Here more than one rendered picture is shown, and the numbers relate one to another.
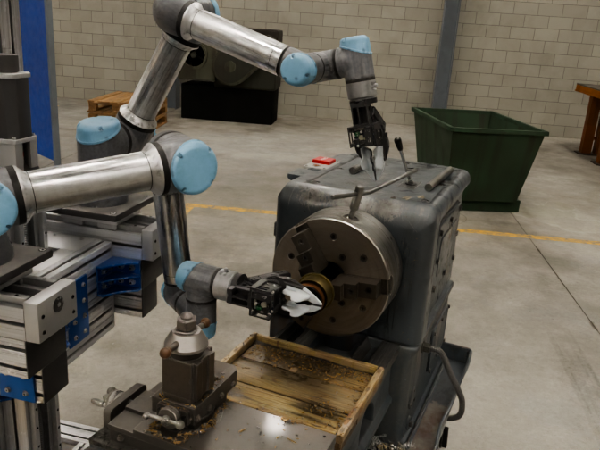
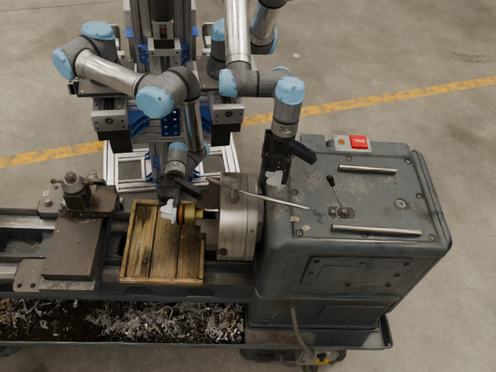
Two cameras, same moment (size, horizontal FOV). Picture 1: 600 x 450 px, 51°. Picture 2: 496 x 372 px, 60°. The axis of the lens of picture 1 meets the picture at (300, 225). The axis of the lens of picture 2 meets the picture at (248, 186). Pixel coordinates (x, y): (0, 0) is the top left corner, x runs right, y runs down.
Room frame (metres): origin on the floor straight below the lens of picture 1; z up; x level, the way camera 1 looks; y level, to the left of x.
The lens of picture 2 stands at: (1.10, -0.86, 2.38)
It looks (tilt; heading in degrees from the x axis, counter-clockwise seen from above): 52 degrees down; 60
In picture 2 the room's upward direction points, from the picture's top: 9 degrees clockwise
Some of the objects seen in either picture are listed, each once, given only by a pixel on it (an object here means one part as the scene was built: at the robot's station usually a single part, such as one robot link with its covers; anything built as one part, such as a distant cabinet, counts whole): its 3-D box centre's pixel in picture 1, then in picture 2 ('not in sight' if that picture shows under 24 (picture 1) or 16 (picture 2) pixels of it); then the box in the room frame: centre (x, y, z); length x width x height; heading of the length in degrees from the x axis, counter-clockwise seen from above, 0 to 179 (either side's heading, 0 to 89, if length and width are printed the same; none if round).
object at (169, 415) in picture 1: (194, 396); (88, 204); (1.03, 0.18, 0.99); 0.20 x 0.10 x 0.05; 157
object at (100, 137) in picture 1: (100, 142); (226, 38); (1.73, 0.57, 1.33); 0.13 x 0.12 x 0.14; 160
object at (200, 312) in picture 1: (198, 313); (180, 170); (1.41, 0.24, 0.98); 0.11 x 0.08 x 0.11; 35
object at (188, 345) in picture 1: (186, 337); (72, 181); (1.01, 0.19, 1.13); 0.08 x 0.08 x 0.03
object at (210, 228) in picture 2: (360, 287); (210, 235); (1.39, -0.15, 1.09); 0.12 x 0.11 x 0.05; 67
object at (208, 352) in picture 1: (189, 368); (77, 194); (1.01, 0.18, 1.07); 0.07 x 0.07 x 0.10; 67
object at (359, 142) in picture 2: (323, 162); (358, 142); (2.00, -0.06, 1.26); 0.06 x 0.06 x 0.02; 67
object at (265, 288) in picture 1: (257, 294); (170, 189); (1.33, 0.09, 1.08); 0.12 x 0.09 x 0.08; 67
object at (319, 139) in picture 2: (304, 177); (312, 144); (1.84, 0.00, 1.24); 0.09 x 0.08 x 0.03; 157
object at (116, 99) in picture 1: (129, 112); not in sight; (9.34, 2.64, 0.22); 1.25 x 0.86 x 0.44; 178
